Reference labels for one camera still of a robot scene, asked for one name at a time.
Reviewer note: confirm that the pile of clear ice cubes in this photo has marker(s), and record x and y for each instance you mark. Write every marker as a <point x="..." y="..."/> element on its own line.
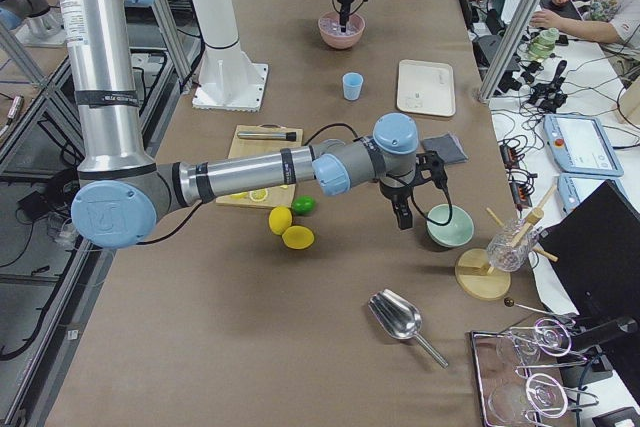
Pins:
<point x="330" y="27"/>

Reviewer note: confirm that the light blue plastic cup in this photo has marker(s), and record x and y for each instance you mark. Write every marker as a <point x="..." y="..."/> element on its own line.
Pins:
<point x="352" y="83"/>

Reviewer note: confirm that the wooden cup stand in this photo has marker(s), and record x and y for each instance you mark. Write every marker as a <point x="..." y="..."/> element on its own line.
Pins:
<point x="485" y="274"/>

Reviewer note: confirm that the steel ice scoop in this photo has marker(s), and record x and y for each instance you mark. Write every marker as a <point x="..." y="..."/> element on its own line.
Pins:
<point x="402" y="321"/>

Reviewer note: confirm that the pink bowl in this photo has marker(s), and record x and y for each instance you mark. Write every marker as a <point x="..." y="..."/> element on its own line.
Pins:
<point x="341" y="44"/>

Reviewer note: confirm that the light green bowl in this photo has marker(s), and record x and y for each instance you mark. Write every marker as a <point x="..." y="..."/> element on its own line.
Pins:
<point x="455" y="233"/>

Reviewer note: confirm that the grey folded cloth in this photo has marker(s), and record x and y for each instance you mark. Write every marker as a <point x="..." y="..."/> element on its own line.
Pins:
<point x="447" y="146"/>

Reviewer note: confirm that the green lime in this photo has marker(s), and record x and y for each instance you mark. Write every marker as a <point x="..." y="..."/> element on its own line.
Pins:
<point x="303" y="205"/>

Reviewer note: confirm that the cream rabbit serving tray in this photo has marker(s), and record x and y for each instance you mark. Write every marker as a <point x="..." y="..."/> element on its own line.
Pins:
<point x="426" y="88"/>

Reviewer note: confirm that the yellow lemon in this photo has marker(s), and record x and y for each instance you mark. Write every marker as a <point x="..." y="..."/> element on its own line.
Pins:
<point x="298" y="237"/>
<point x="280" y="219"/>

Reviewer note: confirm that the clear textured glass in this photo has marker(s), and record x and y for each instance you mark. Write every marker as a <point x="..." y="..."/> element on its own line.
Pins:
<point x="506" y="257"/>

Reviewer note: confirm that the bamboo cutting board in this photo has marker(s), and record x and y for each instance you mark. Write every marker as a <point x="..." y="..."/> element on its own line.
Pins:
<point x="255" y="164"/>

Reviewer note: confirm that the steel muddler black tip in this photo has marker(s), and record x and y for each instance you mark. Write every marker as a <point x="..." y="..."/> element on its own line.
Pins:
<point x="289" y="136"/>

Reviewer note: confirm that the lemon half lower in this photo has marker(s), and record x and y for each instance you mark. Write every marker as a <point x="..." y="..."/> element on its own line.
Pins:
<point x="258" y="195"/>

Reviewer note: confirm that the lemon half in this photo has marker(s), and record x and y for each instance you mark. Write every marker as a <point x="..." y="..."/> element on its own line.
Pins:
<point x="258" y="195"/>
<point x="239" y="195"/>

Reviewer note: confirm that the lemon half upper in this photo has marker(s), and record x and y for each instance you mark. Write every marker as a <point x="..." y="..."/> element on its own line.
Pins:
<point x="239" y="195"/>

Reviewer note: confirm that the lower teach pendant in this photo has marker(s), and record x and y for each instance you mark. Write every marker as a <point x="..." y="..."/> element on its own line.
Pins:
<point x="574" y="188"/>

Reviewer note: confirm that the teach pendant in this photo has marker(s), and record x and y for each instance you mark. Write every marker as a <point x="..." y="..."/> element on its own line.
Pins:
<point x="574" y="188"/>
<point x="580" y="145"/>

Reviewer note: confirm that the upper teach pendant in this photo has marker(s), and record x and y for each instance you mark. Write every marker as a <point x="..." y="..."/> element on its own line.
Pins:
<point x="580" y="145"/>

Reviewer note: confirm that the upper wine glass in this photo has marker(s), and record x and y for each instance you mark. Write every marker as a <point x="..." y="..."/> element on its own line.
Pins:
<point x="525" y="345"/>

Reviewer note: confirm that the wine glass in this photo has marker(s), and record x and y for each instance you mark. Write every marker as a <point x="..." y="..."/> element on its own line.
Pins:
<point x="534" y="402"/>
<point x="525" y="345"/>

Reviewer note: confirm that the black monitor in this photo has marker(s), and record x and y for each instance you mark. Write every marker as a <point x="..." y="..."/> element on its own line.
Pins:
<point x="597" y="246"/>

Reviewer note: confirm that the metal glass rack tray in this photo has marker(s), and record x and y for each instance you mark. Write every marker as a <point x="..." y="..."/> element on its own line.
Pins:
<point x="518" y="378"/>

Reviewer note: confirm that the lower wine glass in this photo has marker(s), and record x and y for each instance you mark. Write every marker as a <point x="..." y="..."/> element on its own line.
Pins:
<point x="534" y="402"/>

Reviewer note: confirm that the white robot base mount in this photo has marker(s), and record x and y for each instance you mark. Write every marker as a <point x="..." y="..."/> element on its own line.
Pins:
<point x="228" y="79"/>

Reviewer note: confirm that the aluminium frame post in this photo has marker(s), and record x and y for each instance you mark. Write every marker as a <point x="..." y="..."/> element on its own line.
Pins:
<point x="506" y="49"/>

